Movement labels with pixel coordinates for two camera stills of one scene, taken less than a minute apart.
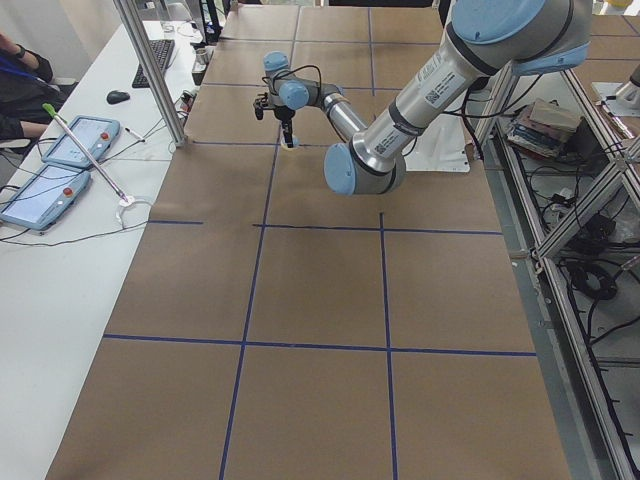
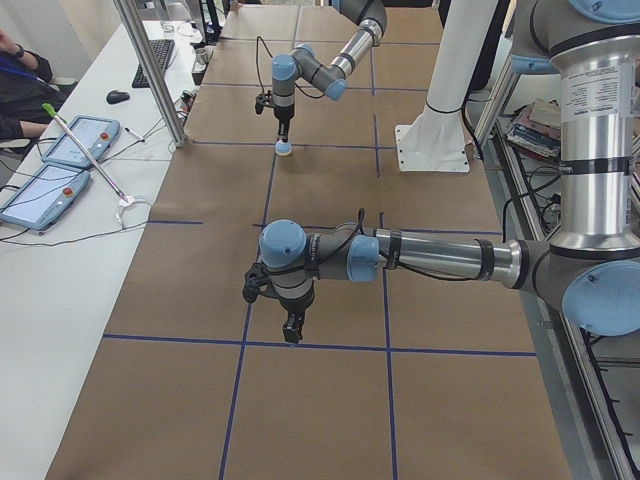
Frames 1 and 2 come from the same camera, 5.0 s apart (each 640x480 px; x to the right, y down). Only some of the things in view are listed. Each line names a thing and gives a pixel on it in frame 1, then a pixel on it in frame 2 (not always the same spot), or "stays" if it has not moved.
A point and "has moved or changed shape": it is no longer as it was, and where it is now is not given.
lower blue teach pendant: [46, 196] stays
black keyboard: [162, 50] stays
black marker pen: [135, 134] stays
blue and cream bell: [295, 143] has moved or changed shape
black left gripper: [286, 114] → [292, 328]
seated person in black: [30, 96] stays
